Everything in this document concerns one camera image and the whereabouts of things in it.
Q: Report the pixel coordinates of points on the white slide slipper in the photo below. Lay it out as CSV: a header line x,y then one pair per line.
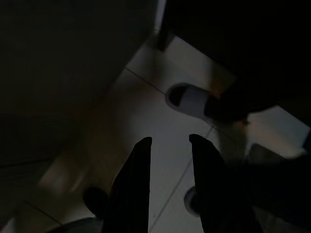
x,y
192,102

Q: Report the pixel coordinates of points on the beige cabinet front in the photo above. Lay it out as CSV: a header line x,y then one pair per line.
x,y
60,72

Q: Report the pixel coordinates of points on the black furniture leg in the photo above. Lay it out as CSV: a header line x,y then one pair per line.
x,y
165,38

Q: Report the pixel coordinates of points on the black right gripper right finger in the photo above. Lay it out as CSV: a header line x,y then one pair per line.
x,y
213,189

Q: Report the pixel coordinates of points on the person's black socked foot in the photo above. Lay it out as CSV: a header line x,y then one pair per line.
x,y
226,109

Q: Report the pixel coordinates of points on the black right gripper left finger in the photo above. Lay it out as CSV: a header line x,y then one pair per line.
x,y
133,189

